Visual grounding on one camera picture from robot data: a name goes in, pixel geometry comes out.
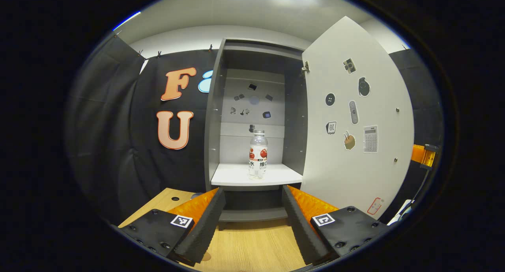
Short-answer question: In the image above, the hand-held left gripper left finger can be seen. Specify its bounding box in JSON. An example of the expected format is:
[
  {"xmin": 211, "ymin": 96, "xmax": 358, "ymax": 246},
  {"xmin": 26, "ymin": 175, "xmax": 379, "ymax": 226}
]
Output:
[{"xmin": 118, "ymin": 187, "xmax": 226, "ymax": 267}]

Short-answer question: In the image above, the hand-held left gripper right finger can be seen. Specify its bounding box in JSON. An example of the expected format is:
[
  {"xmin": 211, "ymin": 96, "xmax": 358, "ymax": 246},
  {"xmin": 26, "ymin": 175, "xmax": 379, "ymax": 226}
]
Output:
[{"xmin": 281, "ymin": 184, "xmax": 390, "ymax": 266}]

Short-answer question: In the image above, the white cabinet door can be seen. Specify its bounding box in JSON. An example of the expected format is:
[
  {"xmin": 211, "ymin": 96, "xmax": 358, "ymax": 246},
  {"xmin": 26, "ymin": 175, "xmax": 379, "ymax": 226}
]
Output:
[{"xmin": 301, "ymin": 16, "xmax": 415, "ymax": 220}]

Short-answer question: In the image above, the clear plastic bottle red label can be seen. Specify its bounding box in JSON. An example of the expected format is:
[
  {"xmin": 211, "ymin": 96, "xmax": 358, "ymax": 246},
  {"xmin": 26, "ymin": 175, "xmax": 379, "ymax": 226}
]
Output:
[{"xmin": 248, "ymin": 130, "xmax": 268, "ymax": 181}]

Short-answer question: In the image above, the white cabinet shelf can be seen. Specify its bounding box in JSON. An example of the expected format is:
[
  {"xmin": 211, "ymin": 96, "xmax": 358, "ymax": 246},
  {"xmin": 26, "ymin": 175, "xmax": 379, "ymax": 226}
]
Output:
[{"xmin": 211, "ymin": 163, "xmax": 303, "ymax": 187}]

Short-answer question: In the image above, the grey cabinet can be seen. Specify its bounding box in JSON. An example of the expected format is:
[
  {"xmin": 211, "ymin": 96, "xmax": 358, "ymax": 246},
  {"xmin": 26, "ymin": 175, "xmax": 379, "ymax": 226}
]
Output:
[{"xmin": 204, "ymin": 37, "xmax": 312, "ymax": 230}]

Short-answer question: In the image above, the white object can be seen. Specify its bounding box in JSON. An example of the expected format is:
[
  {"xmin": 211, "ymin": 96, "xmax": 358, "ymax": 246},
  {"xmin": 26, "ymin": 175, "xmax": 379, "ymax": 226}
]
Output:
[{"xmin": 388, "ymin": 199, "xmax": 415, "ymax": 226}]

